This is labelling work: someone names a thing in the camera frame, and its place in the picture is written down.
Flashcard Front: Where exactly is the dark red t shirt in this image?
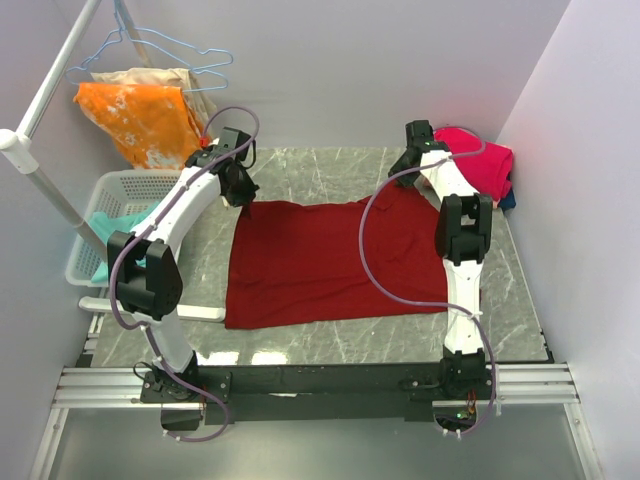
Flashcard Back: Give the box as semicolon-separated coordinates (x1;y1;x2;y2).
225;186;447;330

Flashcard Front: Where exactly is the white laundry basket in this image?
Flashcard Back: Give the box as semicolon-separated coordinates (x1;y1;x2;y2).
65;170;180;287

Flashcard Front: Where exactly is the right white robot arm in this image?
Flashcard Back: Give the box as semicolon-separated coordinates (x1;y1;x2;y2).
388;120;493;355

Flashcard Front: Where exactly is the white clothes rack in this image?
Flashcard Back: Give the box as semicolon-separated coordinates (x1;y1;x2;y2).
1;1;228;329

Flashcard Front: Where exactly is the teal t shirt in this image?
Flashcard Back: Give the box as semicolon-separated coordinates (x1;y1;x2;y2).
89;202;158;284

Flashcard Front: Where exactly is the folded salmon t shirt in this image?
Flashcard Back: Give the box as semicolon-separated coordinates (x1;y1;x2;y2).
423;178;478;210

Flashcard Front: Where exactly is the folded navy t shirt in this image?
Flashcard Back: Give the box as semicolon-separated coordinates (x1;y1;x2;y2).
497;179;516;211

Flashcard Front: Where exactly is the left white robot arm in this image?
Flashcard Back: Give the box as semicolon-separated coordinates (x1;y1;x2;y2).
107;127;259;402

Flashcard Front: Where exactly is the beige cloth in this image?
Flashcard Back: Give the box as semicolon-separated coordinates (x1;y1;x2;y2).
91;68;217;126

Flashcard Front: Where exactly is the folded pink t shirt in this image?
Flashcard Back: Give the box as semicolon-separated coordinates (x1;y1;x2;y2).
435;127;514;205

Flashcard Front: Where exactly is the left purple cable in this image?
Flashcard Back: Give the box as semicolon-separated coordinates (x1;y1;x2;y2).
108;105;261;444

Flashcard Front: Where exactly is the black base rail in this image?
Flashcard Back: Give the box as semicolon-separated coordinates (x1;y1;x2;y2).
140;360;493;430

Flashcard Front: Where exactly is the aluminium frame rail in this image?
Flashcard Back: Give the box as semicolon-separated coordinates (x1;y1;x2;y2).
29;364;604;479

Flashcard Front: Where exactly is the orange patterned cloth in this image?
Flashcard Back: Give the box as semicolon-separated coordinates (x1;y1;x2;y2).
74;83;212;170

